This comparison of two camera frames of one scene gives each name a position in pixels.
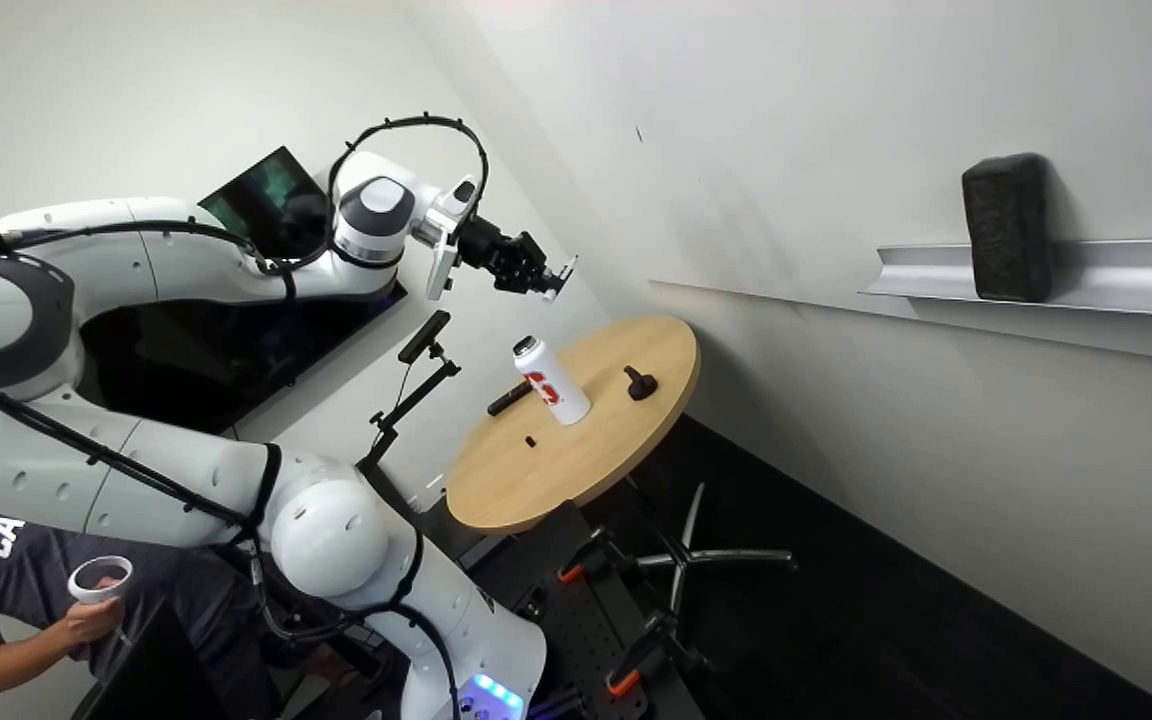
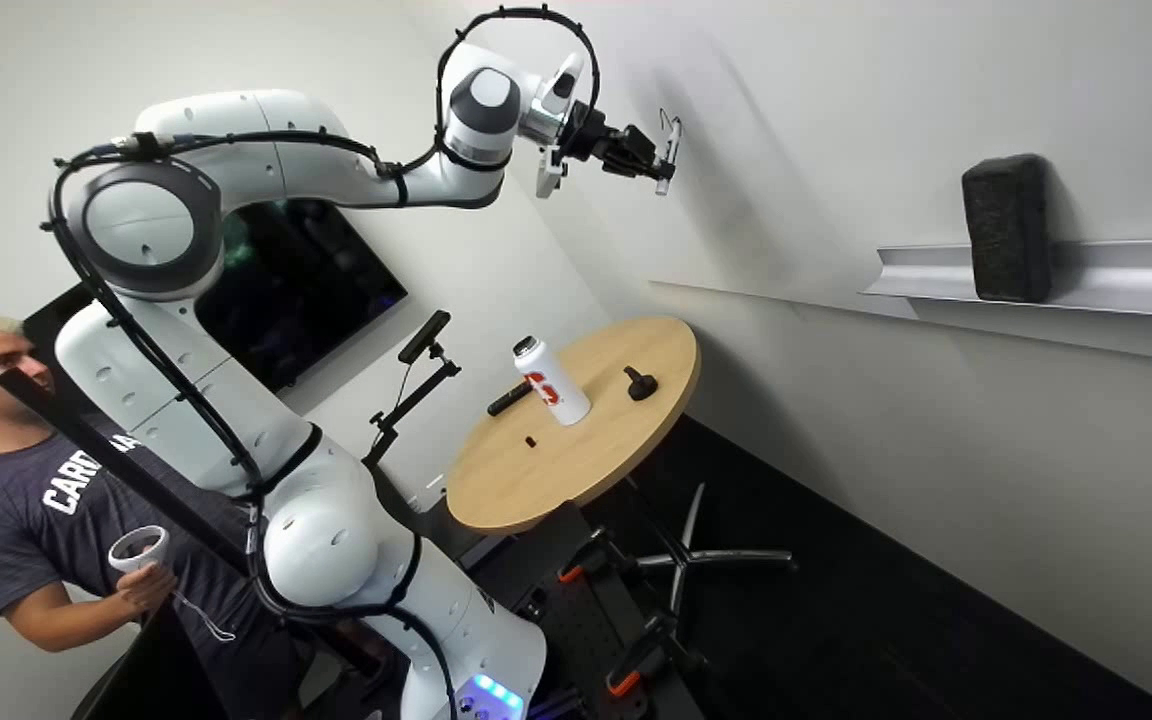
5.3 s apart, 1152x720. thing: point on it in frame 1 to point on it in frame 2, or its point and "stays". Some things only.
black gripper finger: [534, 247] to [636, 138]
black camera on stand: [418, 351] stays
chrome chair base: [707, 552] stays
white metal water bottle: [551, 380] stays
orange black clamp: [571, 572] stays
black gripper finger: [547, 280] to [654, 168]
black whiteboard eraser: [1015, 226] stays
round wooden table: [635, 378] stays
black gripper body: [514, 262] to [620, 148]
